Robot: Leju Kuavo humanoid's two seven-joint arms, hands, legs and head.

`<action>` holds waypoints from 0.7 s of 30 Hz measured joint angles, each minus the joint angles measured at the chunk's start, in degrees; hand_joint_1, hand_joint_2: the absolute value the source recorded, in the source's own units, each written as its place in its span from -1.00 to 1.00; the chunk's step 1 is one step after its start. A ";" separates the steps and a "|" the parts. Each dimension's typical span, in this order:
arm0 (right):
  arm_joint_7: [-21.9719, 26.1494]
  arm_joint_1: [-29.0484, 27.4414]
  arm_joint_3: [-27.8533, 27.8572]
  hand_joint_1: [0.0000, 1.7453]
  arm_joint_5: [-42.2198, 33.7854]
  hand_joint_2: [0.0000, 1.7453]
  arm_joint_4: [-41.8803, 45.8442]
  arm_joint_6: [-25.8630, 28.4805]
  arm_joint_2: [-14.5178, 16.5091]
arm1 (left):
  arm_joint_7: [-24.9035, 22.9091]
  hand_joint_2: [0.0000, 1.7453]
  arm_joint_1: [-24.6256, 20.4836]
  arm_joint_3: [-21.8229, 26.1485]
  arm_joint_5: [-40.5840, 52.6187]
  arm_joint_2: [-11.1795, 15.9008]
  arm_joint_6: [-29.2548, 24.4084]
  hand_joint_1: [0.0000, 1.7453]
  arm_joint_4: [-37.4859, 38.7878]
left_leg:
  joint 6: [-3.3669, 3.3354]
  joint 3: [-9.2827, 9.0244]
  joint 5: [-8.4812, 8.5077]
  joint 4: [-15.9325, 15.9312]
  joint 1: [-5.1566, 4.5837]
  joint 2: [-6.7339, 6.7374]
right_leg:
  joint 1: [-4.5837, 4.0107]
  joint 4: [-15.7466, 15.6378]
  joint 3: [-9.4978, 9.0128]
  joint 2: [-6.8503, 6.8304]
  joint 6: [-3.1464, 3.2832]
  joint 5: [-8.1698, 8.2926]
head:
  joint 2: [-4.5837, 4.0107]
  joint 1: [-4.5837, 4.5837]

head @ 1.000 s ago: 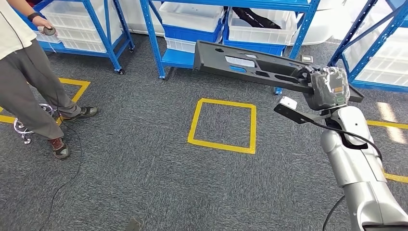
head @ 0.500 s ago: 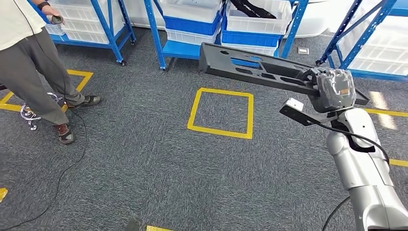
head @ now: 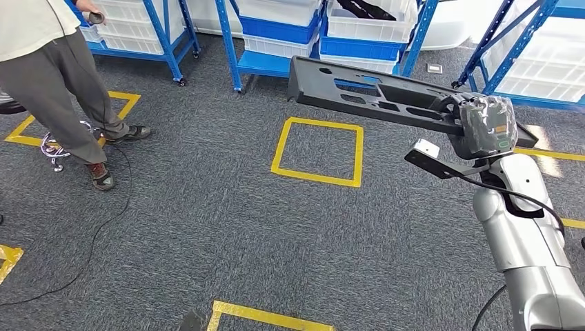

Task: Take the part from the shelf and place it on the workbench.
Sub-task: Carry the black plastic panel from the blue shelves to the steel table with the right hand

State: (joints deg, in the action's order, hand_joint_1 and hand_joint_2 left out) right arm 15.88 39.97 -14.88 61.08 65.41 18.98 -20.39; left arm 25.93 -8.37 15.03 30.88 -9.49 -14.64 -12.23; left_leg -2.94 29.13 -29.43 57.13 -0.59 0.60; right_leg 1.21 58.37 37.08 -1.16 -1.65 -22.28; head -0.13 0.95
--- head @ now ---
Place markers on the person's hand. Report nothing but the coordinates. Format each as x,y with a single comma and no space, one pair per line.
89,7

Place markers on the black handheld device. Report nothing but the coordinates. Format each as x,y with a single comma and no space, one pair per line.
97,19

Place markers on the black stool with chrome base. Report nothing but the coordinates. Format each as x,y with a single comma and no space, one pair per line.
11,105

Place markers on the yellow floor tape square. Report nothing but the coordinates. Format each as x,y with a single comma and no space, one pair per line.
125,97
320,178
557,154
9,253
256,314

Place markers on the person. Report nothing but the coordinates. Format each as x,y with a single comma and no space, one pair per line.
45,68

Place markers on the white floor outlet plate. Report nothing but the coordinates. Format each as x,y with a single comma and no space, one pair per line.
434,68

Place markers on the long black plastic part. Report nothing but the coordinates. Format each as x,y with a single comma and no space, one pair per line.
306,91

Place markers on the blue metal shelf rack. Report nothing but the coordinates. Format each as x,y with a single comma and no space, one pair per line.
157,27
515,55
265,64

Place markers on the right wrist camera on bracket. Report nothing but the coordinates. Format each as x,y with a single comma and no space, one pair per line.
425,148

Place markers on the black ribbed plastic part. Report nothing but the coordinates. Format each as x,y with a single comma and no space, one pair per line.
365,9

